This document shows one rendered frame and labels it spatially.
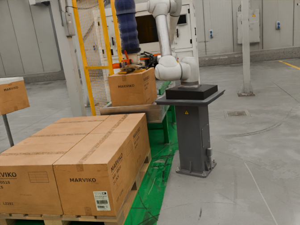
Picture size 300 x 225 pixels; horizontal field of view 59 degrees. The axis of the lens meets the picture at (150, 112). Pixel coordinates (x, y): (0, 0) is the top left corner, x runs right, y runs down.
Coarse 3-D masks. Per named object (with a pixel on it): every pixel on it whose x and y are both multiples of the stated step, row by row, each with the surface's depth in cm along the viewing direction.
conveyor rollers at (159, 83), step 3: (156, 81) 496; (159, 81) 487; (162, 81) 485; (171, 81) 472; (156, 84) 460; (159, 84) 452; (156, 87) 426; (159, 87) 424; (162, 93) 379; (159, 96) 355; (156, 99) 346; (153, 102) 329
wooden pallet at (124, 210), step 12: (144, 168) 274; (132, 192) 232; (0, 216) 203; (12, 216) 200; (24, 216) 199; (36, 216) 196; (48, 216) 194; (60, 216) 192; (72, 216) 189; (84, 216) 187; (96, 216) 189; (108, 216) 184; (120, 216) 190
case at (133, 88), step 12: (132, 72) 309; (144, 72) 297; (108, 84) 299; (120, 84) 296; (132, 84) 292; (144, 84) 295; (120, 96) 300; (132, 96) 296; (144, 96) 293; (156, 96) 347
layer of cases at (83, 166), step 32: (64, 128) 264; (96, 128) 250; (128, 128) 239; (0, 160) 199; (32, 160) 192; (64, 160) 185; (96, 160) 178; (128, 160) 216; (0, 192) 196; (32, 192) 191; (64, 192) 185; (96, 192) 180
